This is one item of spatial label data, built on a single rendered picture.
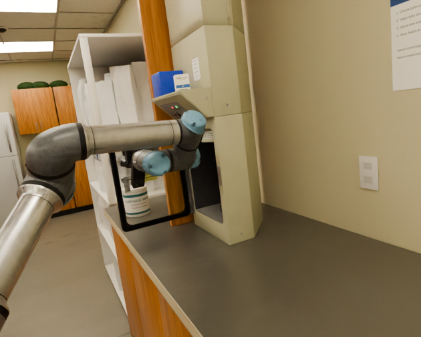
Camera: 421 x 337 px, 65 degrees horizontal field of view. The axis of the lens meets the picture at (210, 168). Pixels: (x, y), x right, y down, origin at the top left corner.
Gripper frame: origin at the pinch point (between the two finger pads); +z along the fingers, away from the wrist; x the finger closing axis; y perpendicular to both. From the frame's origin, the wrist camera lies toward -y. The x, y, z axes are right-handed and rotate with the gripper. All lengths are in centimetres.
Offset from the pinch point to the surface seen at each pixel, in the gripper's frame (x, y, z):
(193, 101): -16.8, 19.6, -30.0
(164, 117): -21.2, 14.8, 6.7
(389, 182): -65, -13, -68
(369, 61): -65, 26, -61
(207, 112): -21.5, 15.6, -30.5
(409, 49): -64, 27, -74
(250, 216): -34, -25, -33
